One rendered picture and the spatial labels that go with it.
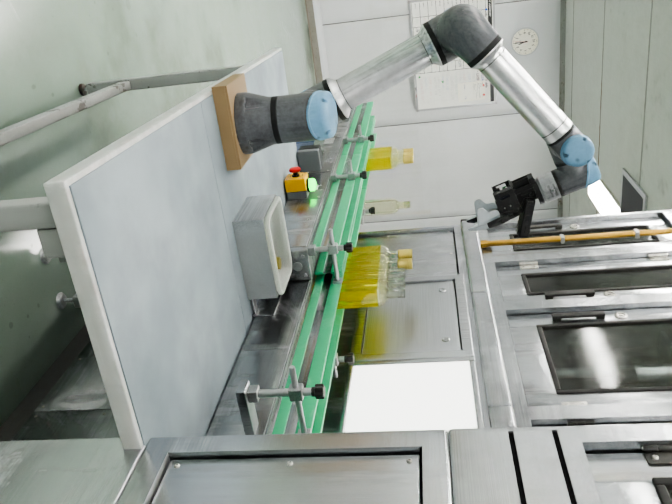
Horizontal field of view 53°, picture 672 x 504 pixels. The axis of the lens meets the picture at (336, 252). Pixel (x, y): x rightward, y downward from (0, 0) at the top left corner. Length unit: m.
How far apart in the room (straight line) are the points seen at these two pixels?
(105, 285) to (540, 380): 1.17
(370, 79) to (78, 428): 1.19
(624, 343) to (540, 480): 1.05
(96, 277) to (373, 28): 6.85
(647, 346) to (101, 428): 1.47
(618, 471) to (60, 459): 0.86
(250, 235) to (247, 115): 0.29
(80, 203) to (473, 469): 0.67
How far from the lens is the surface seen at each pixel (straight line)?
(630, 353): 1.97
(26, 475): 1.22
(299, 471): 1.06
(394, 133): 7.95
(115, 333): 1.08
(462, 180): 8.15
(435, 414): 1.66
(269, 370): 1.56
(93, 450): 1.21
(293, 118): 1.63
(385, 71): 1.75
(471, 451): 1.05
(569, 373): 1.87
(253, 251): 1.68
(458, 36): 1.64
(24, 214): 1.09
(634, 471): 1.07
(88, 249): 1.02
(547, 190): 1.84
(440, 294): 2.14
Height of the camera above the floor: 1.24
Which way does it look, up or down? 9 degrees down
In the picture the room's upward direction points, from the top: 86 degrees clockwise
